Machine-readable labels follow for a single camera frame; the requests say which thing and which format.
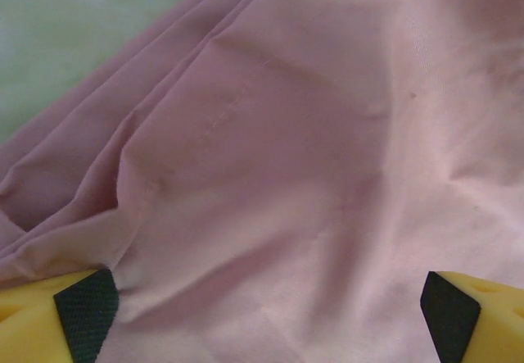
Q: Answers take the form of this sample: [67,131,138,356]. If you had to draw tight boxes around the pink shorts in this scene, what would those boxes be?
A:
[0,0,524,363]

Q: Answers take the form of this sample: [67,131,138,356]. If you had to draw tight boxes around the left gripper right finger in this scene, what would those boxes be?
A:
[420,270,524,363]

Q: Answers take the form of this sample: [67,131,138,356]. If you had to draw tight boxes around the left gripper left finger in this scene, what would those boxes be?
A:
[0,268,120,363]

